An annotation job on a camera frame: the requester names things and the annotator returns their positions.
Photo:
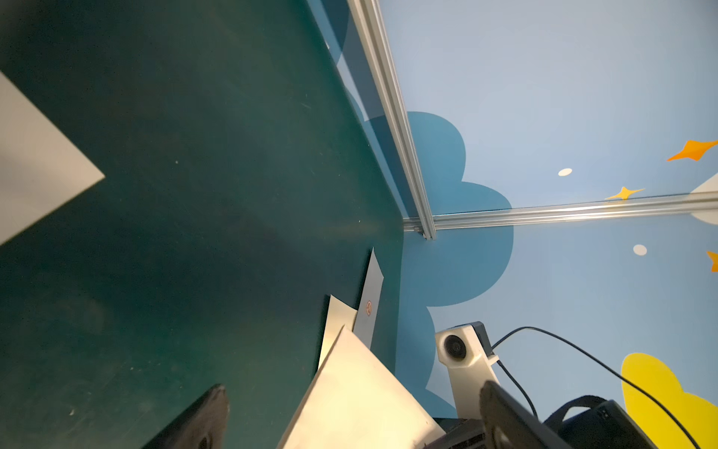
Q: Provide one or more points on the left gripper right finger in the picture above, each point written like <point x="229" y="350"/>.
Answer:
<point x="508" y="424"/>

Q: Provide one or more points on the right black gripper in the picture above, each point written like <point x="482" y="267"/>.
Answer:
<point x="587" y="422"/>

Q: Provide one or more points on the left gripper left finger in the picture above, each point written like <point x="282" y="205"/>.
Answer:
<point x="201" y="426"/>

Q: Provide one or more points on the cream paper sheet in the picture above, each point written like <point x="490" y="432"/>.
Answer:
<point x="355" y="402"/>

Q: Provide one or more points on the yellow envelope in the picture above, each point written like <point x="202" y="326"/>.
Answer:
<point x="339" y="316"/>

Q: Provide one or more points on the grey envelope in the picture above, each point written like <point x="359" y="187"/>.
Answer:
<point x="367" y="310"/>

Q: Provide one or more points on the white paper sheet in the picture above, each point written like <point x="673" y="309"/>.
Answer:
<point x="41" y="169"/>

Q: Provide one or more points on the back horizontal aluminium bar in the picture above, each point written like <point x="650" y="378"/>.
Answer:
<point x="373" y="36"/>

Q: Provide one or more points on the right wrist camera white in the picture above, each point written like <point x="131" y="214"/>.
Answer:
<point x="467" y="354"/>

